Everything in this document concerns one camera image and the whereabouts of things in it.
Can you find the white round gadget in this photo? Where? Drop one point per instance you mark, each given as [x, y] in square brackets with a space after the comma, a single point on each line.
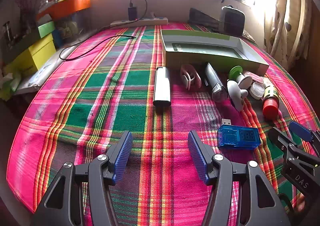
[235, 93]

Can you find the white plug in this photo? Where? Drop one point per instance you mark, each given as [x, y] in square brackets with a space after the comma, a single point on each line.
[153, 15]

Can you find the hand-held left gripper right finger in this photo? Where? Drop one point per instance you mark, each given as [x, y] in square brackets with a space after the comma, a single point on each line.
[197, 155]

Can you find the green cardboard box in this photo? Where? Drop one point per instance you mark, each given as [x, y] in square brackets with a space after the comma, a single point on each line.
[212, 64]

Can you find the person's right hand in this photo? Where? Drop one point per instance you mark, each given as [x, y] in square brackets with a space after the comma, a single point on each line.
[302, 203]

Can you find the white wrapped package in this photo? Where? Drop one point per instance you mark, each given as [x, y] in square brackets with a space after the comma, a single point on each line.
[37, 78]

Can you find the cream heart print curtain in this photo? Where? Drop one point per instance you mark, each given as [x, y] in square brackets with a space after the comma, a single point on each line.
[287, 28]

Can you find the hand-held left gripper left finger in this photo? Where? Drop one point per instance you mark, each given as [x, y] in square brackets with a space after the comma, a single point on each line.
[123, 155]

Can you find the clear plastic container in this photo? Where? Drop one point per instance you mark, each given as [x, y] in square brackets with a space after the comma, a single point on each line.
[70, 25]

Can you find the pink green plaid blanket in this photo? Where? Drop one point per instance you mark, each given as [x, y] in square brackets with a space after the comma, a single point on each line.
[100, 105]

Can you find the blue box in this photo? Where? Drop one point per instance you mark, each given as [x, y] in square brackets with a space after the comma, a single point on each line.
[57, 38]

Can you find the pink oval case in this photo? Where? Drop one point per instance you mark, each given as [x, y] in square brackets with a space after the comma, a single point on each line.
[256, 78]

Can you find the small white round jar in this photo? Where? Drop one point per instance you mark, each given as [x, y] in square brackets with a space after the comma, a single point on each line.
[257, 90]

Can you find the red capped green bottle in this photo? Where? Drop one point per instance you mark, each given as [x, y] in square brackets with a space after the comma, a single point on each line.
[271, 107]

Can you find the silver power bank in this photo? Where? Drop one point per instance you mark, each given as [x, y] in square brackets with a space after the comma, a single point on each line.
[162, 85]

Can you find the blue usb tester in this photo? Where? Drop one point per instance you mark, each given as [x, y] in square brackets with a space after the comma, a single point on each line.
[232, 138]

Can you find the green white spool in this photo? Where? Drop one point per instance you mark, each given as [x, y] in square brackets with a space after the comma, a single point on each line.
[243, 81]

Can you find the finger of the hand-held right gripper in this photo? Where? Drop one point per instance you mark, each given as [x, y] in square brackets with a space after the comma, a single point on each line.
[300, 128]
[282, 139]

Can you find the white power strip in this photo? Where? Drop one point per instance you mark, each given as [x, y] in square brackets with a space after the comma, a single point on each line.
[150, 22]

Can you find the yellow box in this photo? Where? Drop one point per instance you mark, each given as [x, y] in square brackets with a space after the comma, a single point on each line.
[37, 53]

